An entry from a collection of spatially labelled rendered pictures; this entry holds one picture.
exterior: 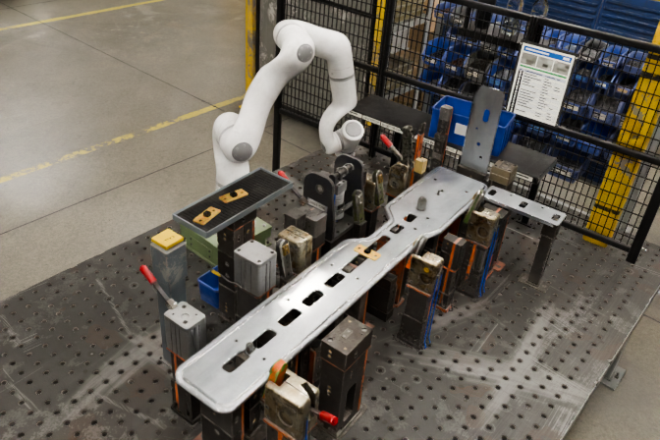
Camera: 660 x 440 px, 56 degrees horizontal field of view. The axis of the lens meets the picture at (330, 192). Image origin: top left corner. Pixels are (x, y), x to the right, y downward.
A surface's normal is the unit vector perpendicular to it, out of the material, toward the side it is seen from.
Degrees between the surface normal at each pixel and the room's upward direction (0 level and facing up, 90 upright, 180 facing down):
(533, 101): 90
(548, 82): 90
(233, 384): 0
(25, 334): 0
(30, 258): 0
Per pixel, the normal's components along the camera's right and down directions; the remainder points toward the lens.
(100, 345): 0.07, -0.84
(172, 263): 0.80, 0.36
